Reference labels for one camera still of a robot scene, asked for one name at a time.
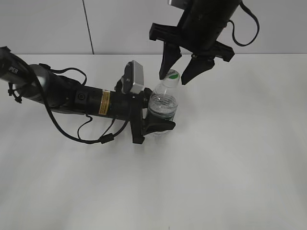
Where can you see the clear cestbon water bottle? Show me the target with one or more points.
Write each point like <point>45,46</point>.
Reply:
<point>163,101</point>

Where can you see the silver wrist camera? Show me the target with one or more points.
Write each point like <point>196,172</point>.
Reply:
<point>133,78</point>
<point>181,4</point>

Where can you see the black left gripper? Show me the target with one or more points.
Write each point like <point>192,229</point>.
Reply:
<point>129,108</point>

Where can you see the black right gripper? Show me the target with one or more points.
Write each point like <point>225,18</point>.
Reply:
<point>197,31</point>

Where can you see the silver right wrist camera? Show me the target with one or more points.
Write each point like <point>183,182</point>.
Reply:
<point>181,4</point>

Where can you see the white green bottle cap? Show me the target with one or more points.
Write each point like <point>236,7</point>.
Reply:
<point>172,79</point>

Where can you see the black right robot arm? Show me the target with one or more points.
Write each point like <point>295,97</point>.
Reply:
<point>197,31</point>

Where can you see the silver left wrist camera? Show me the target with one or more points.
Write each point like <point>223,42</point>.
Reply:
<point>133,78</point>

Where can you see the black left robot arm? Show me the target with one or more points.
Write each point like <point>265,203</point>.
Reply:
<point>60,94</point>

